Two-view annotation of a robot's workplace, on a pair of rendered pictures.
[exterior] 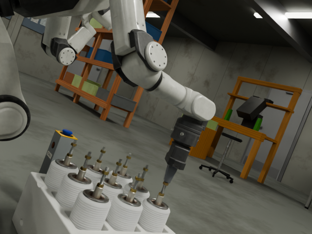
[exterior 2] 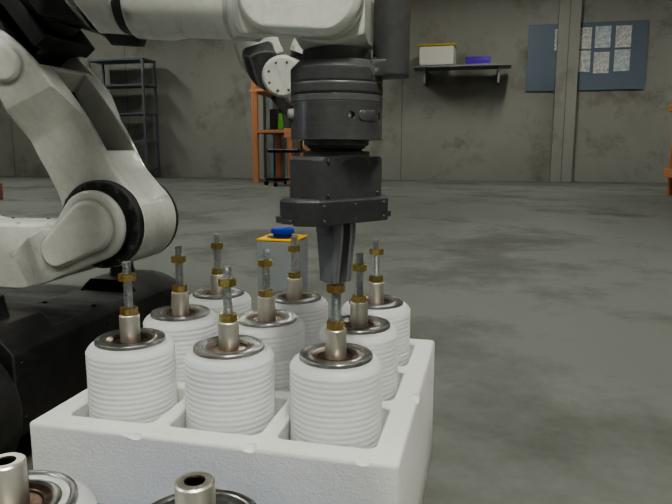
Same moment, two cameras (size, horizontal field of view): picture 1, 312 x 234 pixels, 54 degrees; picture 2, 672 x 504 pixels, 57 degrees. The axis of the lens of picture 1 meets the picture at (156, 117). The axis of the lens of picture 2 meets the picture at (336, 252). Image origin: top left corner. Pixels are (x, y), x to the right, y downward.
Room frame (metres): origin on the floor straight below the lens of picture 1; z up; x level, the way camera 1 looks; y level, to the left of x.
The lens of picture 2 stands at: (0.61, -0.60, 0.46)
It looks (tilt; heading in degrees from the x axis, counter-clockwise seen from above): 9 degrees down; 53
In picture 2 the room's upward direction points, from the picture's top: straight up
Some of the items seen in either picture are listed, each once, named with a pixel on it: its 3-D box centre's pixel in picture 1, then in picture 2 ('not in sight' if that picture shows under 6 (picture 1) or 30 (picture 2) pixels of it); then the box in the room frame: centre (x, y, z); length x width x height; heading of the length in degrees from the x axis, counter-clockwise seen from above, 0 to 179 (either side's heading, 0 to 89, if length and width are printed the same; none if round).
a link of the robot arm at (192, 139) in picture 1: (179, 146); (334, 159); (0.98, -0.11, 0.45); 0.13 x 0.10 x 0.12; 4
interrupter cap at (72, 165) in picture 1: (66, 164); (218, 293); (1.01, 0.22, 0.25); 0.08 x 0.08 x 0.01
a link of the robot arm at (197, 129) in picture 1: (194, 114); (351, 37); (0.99, -0.11, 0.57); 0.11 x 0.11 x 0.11; 40
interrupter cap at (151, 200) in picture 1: (157, 203); (335, 356); (0.98, -0.11, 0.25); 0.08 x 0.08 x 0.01
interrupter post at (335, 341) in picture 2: (159, 199); (335, 343); (0.98, -0.11, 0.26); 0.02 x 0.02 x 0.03
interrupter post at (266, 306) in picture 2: (112, 179); (266, 308); (1.00, 0.06, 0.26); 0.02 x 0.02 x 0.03
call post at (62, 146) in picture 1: (51, 172); (283, 326); (1.17, 0.30, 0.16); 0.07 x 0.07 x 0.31; 39
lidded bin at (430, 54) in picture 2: not in sight; (437, 56); (7.54, 6.09, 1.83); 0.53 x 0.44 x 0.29; 130
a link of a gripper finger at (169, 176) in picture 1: (170, 173); (326, 252); (0.97, -0.11, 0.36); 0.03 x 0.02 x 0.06; 94
